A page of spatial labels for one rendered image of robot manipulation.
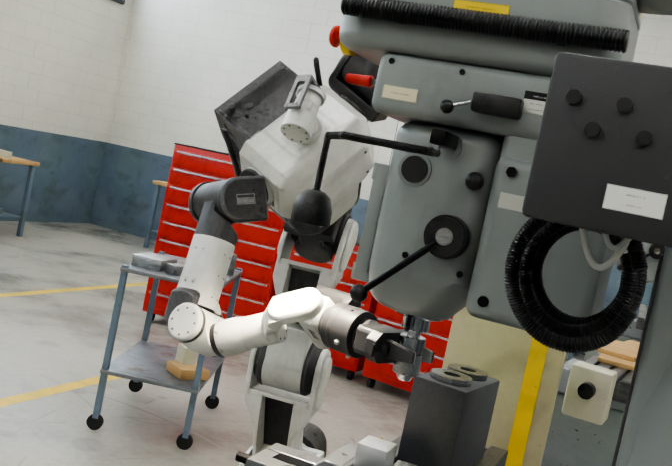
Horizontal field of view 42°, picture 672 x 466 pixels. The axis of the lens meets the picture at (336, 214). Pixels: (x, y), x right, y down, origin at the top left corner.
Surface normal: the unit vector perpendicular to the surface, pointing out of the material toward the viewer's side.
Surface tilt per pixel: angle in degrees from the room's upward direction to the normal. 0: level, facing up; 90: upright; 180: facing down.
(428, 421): 90
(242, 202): 77
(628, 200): 90
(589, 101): 90
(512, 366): 90
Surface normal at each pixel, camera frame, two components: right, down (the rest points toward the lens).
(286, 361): -0.19, -0.15
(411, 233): -0.37, -0.03
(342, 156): 0.42, 0.05
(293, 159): -0.08, -0.52
